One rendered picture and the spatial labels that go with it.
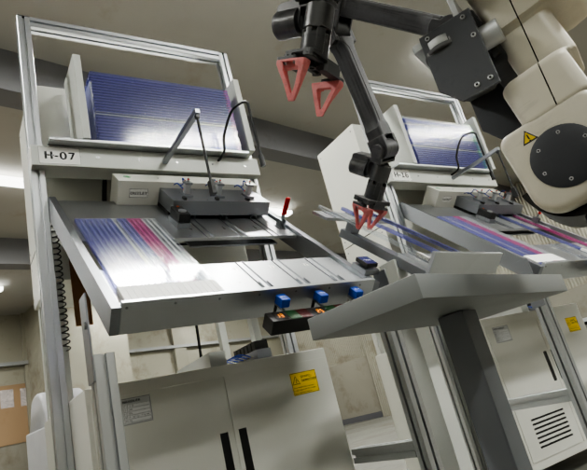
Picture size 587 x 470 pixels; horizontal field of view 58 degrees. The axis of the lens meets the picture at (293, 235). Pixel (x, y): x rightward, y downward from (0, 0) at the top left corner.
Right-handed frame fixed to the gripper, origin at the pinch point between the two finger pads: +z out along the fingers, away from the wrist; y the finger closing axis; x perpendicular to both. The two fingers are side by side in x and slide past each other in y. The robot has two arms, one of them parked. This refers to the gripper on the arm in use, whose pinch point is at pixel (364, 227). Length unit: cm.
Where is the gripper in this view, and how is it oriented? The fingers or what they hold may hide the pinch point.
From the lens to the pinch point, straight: 163.5
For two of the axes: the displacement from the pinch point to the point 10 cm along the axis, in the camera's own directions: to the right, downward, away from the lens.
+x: 6.0, 3.5, -7.2
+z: -2.5, 9.4, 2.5
